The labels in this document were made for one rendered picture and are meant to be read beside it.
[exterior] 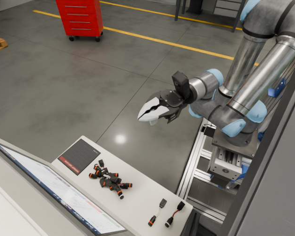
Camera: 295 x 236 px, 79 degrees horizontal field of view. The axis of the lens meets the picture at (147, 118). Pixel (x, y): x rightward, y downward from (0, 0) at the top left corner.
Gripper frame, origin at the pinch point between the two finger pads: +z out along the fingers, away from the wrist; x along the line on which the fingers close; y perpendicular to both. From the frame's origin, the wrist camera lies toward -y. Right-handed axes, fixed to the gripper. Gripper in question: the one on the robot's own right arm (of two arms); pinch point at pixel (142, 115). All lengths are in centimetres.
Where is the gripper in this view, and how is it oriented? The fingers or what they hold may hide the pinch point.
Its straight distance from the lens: 50.7
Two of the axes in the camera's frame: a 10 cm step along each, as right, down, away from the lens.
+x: -6.2, -6.8, 4.0
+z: -7.8, 4.5, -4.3
